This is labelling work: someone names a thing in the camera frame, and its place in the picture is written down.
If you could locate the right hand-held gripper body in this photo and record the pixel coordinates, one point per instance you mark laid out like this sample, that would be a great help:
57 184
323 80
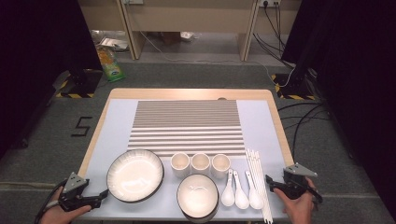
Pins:
299 183

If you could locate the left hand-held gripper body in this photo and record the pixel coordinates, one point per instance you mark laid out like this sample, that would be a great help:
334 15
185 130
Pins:
74 183

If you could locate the white ceramic spoon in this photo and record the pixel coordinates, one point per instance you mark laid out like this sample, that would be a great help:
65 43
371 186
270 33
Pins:
242 199
256 200
228 196

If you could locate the row of white chopsticks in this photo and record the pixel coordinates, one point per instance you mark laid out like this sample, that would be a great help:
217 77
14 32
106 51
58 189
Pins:
253 160

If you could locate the white plate dark rim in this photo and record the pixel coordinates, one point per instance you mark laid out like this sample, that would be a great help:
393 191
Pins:
135 175

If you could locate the white bowl dark rim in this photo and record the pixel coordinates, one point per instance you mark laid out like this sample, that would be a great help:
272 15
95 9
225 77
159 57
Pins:
197 196

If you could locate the white ceramic cup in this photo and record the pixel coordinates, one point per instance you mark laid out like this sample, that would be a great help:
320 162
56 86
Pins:
200 162
220 163
180 163

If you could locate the person's right hand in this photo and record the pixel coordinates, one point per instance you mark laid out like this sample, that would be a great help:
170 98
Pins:
299 210

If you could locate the person's left hand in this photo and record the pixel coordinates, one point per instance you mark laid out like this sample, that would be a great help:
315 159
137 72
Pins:
59 216

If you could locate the pale blue table mat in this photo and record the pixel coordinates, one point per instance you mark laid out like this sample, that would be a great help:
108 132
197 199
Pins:
121 130

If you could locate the black stand base striped tape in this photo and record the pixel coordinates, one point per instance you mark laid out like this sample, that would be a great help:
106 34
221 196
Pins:
292 88
84 85

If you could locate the striped grey placemat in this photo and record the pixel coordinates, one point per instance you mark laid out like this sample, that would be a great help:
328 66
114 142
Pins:
186 118

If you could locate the green and orange plastic bag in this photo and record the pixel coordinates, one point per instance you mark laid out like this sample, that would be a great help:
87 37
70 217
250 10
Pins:
112 70

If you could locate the black curtain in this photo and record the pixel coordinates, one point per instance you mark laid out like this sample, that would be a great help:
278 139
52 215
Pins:
358 77
31 62

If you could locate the clear plastic packaging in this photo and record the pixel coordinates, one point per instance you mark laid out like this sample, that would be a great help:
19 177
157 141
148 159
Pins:
109 42

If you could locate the small white object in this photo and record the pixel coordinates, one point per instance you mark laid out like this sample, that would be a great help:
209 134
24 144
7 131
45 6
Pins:
186 35

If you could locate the beige wooden cabinet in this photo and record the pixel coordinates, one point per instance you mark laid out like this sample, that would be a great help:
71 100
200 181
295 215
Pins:
99 15

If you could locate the brown cardboard box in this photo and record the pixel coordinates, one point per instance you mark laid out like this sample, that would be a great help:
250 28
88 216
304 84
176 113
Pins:
171 38

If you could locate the beige wooden desk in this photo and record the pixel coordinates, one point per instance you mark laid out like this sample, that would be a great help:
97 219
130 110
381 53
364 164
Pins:
193 18

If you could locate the white wall socket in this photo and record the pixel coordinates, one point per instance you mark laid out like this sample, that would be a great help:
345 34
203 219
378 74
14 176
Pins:
134 1
269 2

